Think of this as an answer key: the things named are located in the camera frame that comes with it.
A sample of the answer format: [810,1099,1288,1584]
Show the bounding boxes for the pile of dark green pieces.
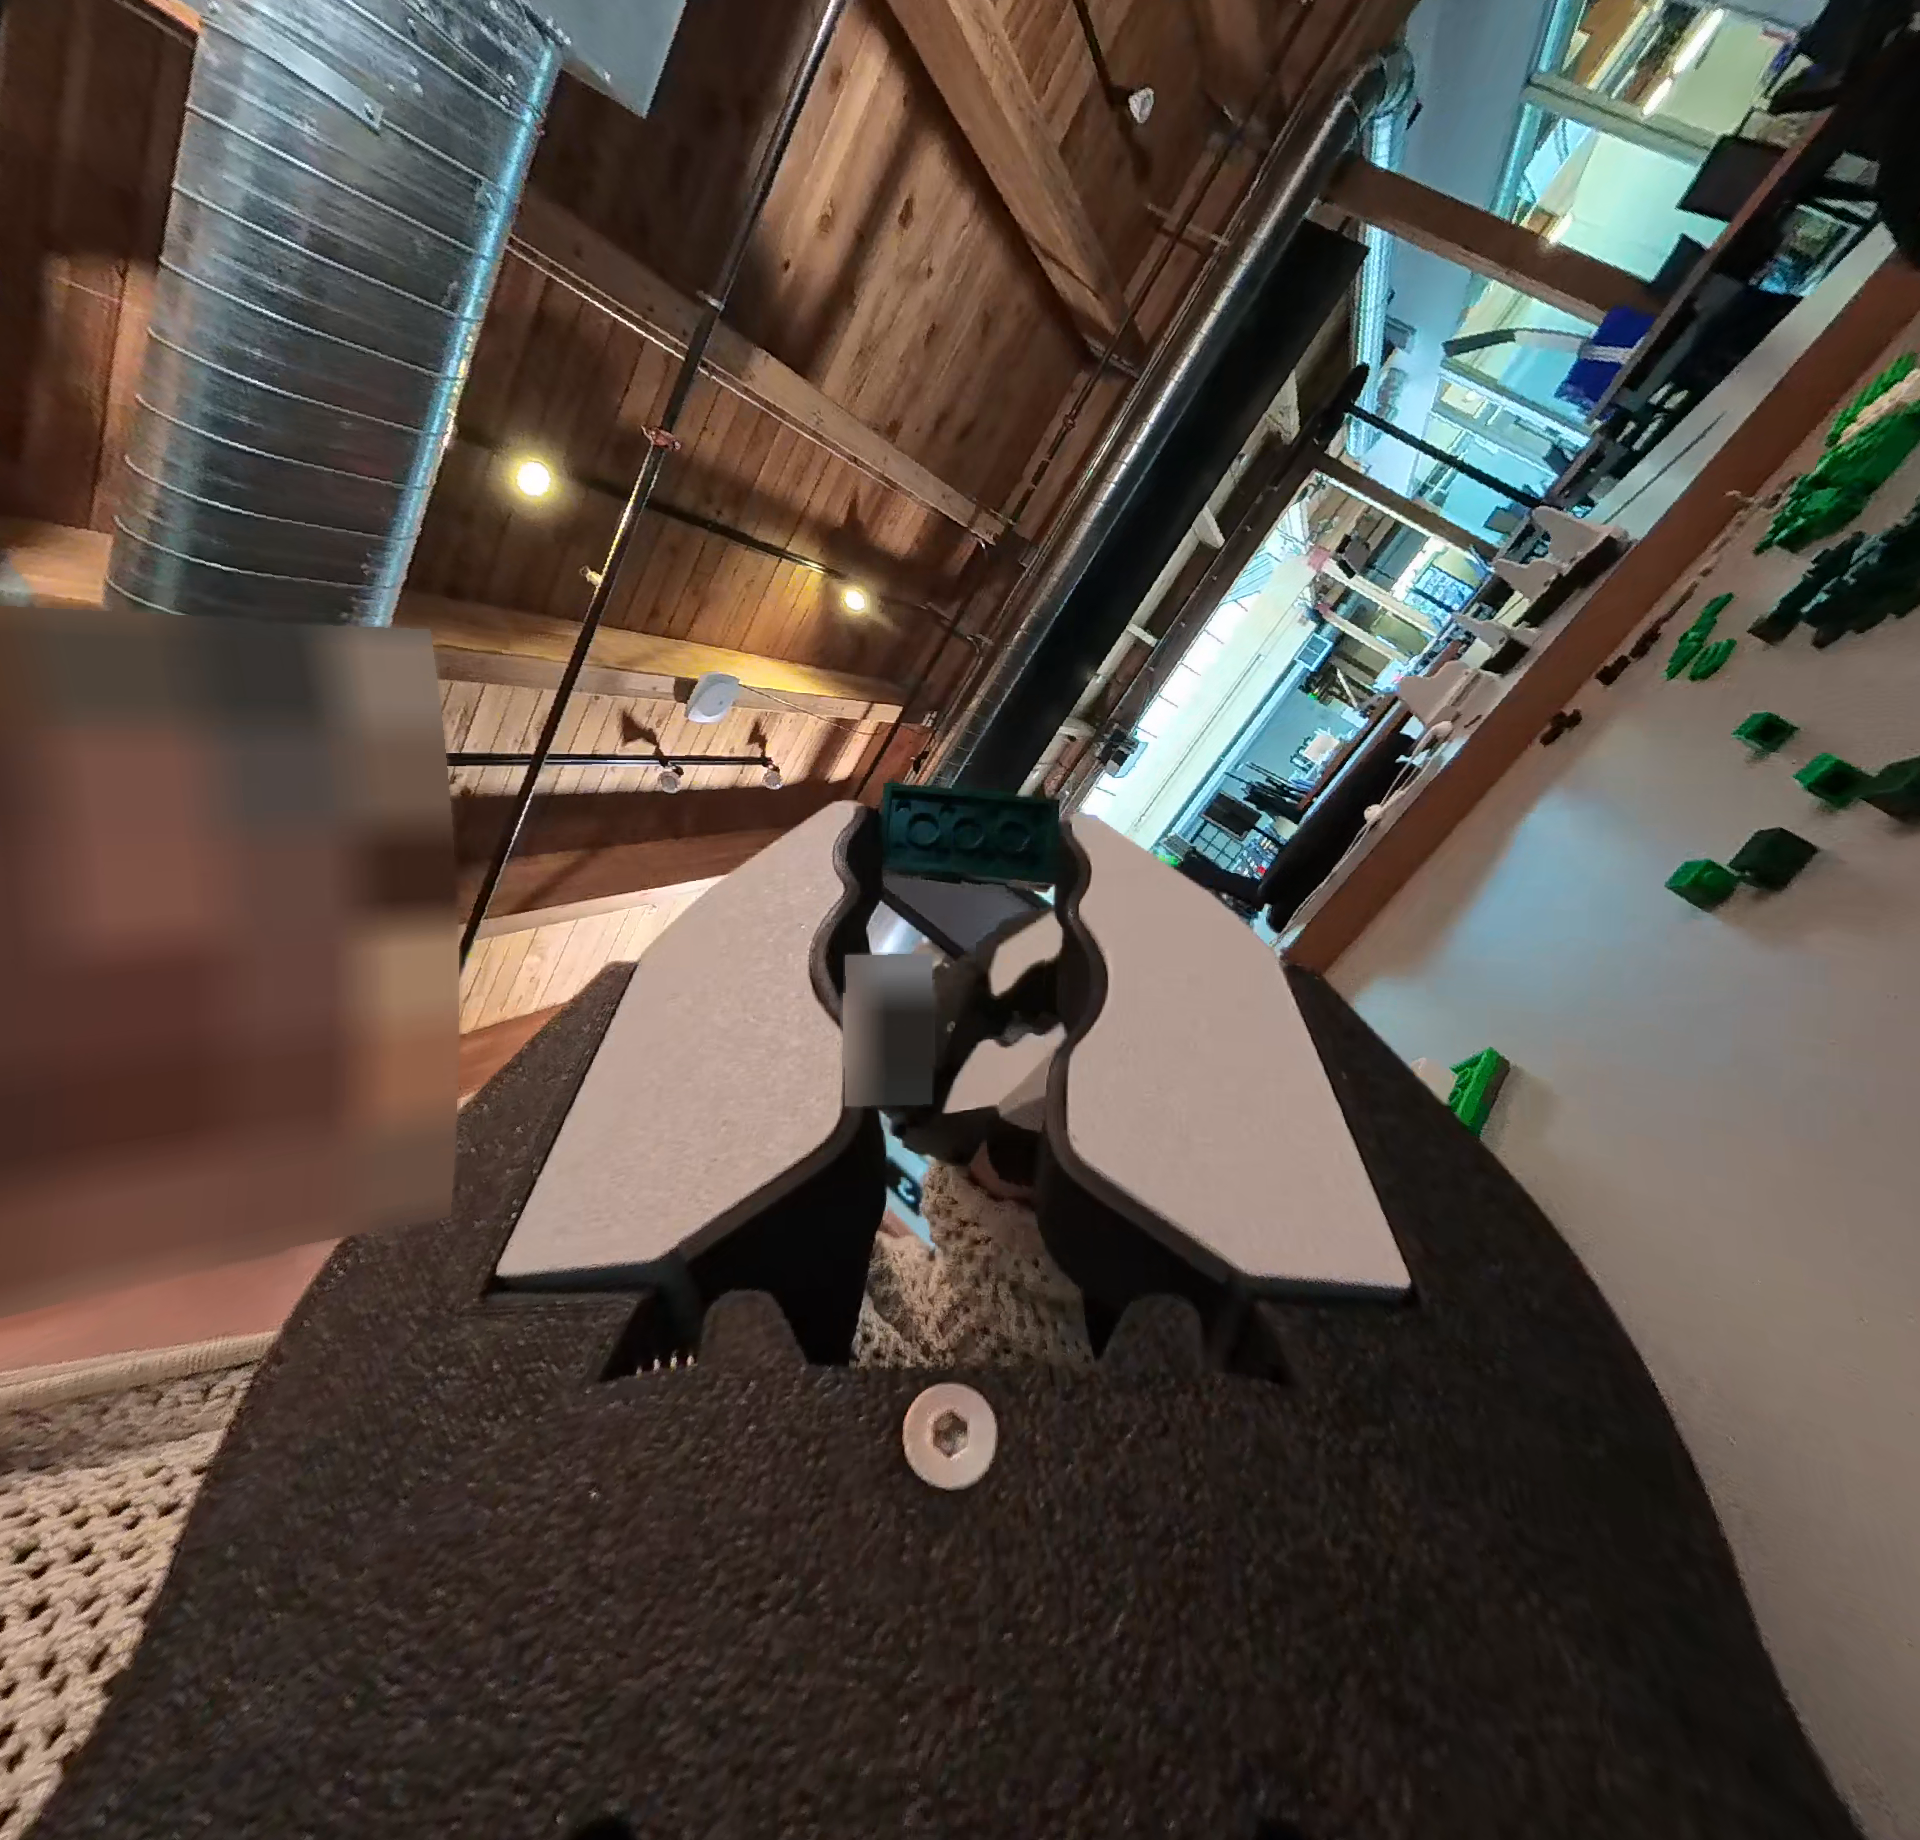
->
[1747,526,1920,649]

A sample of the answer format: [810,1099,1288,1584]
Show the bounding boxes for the silver air duct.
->
[104,0,564,627]

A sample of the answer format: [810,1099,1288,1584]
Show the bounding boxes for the dark green lego brick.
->
[877,781,1085,881]

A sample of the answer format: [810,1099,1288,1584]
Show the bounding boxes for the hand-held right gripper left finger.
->
[495,803,879,1285]

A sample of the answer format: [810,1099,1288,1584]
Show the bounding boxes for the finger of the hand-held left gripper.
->
[942,1034,1055,1123]
[881,880,1055,961]

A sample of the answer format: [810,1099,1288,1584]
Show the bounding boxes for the pile of bright green pieces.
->
[1661,355,1920,679]

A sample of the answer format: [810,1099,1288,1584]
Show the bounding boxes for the black pole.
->
[458,0,879,956]

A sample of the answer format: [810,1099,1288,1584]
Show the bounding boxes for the pile of black grey pieces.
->
[1537,626,1670,747]

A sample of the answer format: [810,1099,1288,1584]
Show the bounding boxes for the black ceiling pipe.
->
[930,220,1370,806]

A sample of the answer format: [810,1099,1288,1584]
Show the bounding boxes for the grey wood-edged table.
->
[1281,198,1920,972]

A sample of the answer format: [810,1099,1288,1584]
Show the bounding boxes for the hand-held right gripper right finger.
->
[1046,816,1415,1297]

